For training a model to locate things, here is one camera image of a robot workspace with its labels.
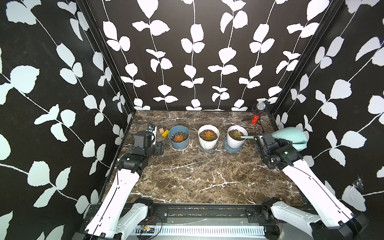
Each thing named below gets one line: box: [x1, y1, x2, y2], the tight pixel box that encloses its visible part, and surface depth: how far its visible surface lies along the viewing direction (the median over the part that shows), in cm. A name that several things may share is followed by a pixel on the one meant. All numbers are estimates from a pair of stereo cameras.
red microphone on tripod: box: [251, 101, 266, 133], surface depth 96 cm
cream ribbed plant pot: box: [197, 124, 220, 150], surface depth 97 cm
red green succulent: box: [203, 130, 215, 140], surface depth 97 cm
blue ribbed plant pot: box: [168, 125, 190, 150], surface depth 97 cm
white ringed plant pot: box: [227, 125, 248, 149], surface depth 97 cm
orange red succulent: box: [173, 135, 184, 143], surface depth 95 cm
